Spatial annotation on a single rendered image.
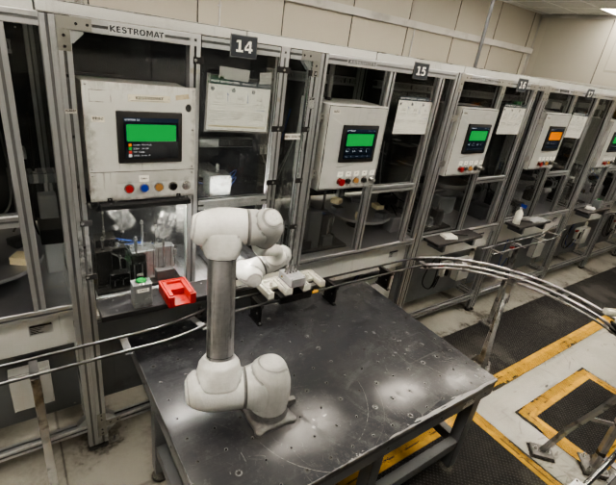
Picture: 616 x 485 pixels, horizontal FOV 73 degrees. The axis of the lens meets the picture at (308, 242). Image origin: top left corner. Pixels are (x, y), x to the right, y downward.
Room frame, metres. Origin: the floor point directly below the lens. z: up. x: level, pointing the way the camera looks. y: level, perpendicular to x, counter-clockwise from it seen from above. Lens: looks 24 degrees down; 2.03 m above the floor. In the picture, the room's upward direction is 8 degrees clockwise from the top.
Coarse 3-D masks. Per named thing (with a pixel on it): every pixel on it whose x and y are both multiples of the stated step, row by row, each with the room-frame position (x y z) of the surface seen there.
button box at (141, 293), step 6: (132, 282) 1.53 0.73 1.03; (144, 282) 1.54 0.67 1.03; (150, 282) 1.55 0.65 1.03; (132, 288) 1.52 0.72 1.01; (138, 288) 1.51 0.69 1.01; (144, 288) 1.52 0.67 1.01; (150, 288) 1.54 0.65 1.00; (132, 294) 1.52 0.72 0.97; (138, 294) 1.51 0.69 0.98; (144, 294) 1.52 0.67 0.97; (150, 294) 1.54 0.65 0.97; (132, 300) 1.52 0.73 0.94; (138, 300) 1.51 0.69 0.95; (144, 300) 1.52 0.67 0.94; (150, 300) 1.54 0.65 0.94; (138, 306) 1.51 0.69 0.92; (144, 306) 1.52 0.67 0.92
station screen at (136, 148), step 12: (132, 120) 1.61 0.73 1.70; (144, 120) 1.63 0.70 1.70; (156, 120) 1.66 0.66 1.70; (168, 120) 1.69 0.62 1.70; (132, 144) 1.60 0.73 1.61; (144, 144) 1.63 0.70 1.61; (156, 144) 1.66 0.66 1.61; (168, 144) 1.69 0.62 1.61; (132, 156) 1.60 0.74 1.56; (144, 156) 1.63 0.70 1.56; (156, 156) 1.66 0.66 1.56; (168, 156) 1.69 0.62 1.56
